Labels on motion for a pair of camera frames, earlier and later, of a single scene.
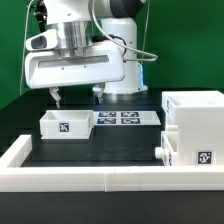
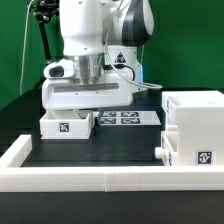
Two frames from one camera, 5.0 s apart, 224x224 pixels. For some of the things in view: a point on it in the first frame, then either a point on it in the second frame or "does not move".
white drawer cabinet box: x=199 y=117 does not move
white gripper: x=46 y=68 → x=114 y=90
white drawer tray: x=66 y=124 does not move
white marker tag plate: x=125 y=118 does not move
